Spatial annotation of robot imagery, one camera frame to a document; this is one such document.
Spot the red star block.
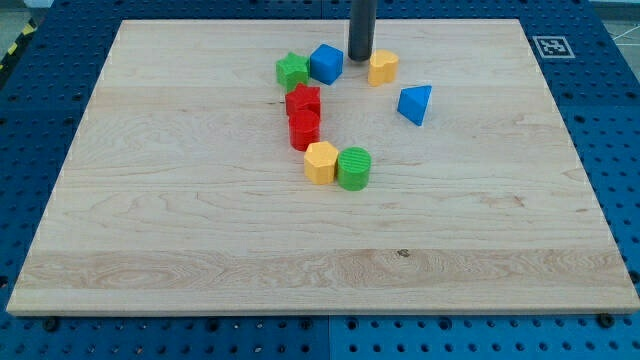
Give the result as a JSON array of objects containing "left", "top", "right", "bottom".
[{"left": 285, "top": 83, "right": 321, "bottom": 116}]

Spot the green star block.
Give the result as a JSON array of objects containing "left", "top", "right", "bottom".
[{"left": 275, "top": 52, "right": 310, "bottom": 93}]

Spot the blue cube block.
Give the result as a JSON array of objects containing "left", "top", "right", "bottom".
[{"left": 310, "top": 44, "right": 344, "bottom": 85}]

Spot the yellow hexagon block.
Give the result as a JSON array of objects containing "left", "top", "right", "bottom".
[{"left": 304, "top": 141, "right": 339, "bottom": 185}]

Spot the green cylinder block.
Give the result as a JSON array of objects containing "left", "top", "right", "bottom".
[{"left": 337, "top": 147, "right": 371, "bottom": 191}]

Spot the red cylinder block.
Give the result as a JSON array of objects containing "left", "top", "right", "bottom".
[{"left": 289, "top": 110, "right": 320, "bottom": 151}]

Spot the blue triangular prism block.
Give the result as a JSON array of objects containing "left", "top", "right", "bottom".
[{"left": 397, "top": 85, "right": 432, "bottom": 126}]

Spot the yellow heart block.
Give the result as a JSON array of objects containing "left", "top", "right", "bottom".
[{"left": 368, "top": 49, "right": 399, "bottom": 87}]

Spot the light wooden board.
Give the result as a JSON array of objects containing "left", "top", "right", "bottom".
[{"left": 7, "top": 19, "right": 639, "bottom": 316}]

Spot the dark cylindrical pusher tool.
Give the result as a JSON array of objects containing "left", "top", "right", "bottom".
[{"left": 348, "top": 0, "right": 377, "bottom": 62}]

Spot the black white fiducial marker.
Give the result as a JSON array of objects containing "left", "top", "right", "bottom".
[{"left": 532, "top": 36, "right": 575, "bottom": 59}]

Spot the black yellow hazard tape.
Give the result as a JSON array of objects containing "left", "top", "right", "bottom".
[{"left": 1, "top": 18, "right": 38, "bottom": 74}]

